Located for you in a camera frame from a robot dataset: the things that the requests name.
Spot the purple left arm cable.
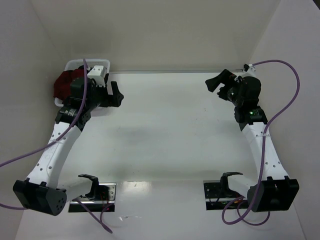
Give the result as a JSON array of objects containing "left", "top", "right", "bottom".
[{"left": 0, "top": 58, "right": 114, "bottom": 235}]

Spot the white plastic basket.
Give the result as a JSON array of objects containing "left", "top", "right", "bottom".
[{"left": 54, "top": 58, "right": 111, "bottom": 107}]

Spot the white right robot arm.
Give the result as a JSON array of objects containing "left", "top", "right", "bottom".
[{"left": 205, "top": 69, "right": 300, "bottom": 213}]

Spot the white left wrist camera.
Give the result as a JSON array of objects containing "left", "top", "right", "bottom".
[{"left": 87, "top": 65, "right": 110, "bottom": 88}]

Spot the metal base plate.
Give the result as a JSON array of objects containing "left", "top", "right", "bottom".
[
  {"left": 66, "top": 179, "right": 117, "bottom": 213},
  {"left": 203, "top": 180, "right": 240, "bottom": 211}
]

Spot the dark red t-shirt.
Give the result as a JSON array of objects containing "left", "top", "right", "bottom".
[{"left": 53, "top": 69, "right": 84, "bottom": 101}]

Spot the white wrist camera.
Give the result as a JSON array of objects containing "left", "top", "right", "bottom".
[
  {"left": 241, "top": 64, "right": 256, "bottom": 78},
  {"left": 87, "top": 65, "right": 110, "bottom": 88}
]

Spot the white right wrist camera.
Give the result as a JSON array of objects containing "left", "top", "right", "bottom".
[{"left": 241, "top": 64, "right": 256, "bottom": 78}]

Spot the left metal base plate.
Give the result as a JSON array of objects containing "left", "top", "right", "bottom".
[{"left": 66, "top": 179, "right": 117, "bottom": 213}]

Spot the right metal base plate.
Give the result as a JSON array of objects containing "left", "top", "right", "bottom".
[{"left": 203, "top": 180, "right": 240, "bottom": 211}]

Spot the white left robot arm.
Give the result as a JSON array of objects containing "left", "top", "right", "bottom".
[{"left": 13, "top": 77, "right": 124, "bottom": 216}]

